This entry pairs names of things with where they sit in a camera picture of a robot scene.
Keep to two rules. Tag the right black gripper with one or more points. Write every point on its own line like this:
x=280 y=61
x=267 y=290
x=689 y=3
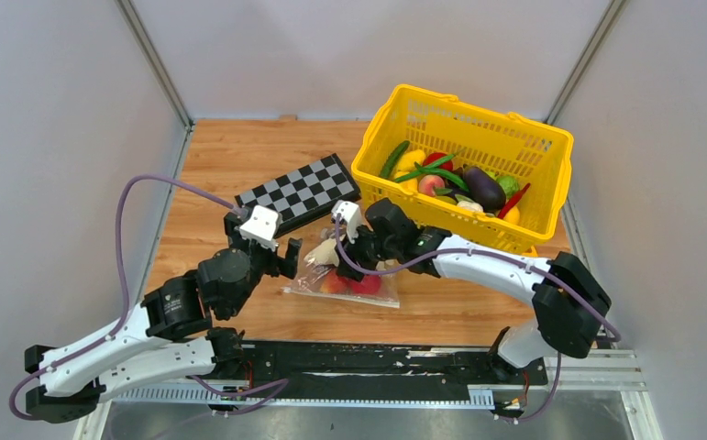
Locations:
x=353 y=255

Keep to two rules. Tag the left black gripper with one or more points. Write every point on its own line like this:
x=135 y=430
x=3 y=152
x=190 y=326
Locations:
x=281 y=264

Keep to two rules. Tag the clear polka dot zip bag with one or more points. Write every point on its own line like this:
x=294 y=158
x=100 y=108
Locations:
x=317 y=277

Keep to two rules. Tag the white oyster mushroom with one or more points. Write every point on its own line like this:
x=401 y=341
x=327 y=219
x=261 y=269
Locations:
x=325 y=254

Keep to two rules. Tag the red apple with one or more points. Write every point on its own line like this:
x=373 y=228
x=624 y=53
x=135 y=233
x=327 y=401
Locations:
x=369 y=286

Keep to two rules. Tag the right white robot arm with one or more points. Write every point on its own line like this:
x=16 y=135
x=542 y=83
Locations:
x=569 y=304

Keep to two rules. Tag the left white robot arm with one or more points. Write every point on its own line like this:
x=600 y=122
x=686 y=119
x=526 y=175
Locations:
x=168 y=335

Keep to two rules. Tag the pink peach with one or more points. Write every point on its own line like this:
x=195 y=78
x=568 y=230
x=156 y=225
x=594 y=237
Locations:
x=429 y=184

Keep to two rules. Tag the black grey chessboard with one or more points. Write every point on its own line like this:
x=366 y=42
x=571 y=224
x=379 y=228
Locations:
x=304 y=195

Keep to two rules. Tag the yellow bell pepper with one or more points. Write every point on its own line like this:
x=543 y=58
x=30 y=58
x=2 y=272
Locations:
x=405 y=165

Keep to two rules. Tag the green bean pods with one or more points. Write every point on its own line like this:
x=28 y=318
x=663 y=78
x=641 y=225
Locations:
x=448 y=175

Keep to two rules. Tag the green cucumber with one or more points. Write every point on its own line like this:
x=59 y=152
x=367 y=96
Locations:
x=392 y=160

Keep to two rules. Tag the white garlic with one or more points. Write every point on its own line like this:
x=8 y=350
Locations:
x=470 y=206

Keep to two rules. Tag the red bell pepper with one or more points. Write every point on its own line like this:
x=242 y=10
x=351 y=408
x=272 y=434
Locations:
x=439 y=160

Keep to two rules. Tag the purple eggplant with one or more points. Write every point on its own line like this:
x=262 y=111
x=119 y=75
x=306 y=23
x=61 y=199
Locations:
x=484 y=189

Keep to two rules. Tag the yellow lemon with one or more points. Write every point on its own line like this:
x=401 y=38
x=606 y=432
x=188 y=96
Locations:
x=513 y=216

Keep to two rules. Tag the red chili pepper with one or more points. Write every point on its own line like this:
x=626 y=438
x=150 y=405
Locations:
x=513 y=201

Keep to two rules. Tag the green lettuce head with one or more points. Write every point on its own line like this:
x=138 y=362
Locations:
x=509 y=184

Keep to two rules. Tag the yellow plastic basket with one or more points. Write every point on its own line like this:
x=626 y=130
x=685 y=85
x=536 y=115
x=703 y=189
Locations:
x=536 y=154

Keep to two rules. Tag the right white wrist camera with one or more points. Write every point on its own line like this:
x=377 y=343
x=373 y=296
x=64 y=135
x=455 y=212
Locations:
x=348 y=214

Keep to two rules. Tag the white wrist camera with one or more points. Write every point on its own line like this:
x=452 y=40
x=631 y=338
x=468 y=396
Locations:
x=348 y=214
x=261 y=226

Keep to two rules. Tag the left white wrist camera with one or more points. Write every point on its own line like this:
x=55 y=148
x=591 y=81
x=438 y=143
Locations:
x=261 y=226

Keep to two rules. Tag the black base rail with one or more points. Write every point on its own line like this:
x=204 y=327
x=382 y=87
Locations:
x=370 y=372

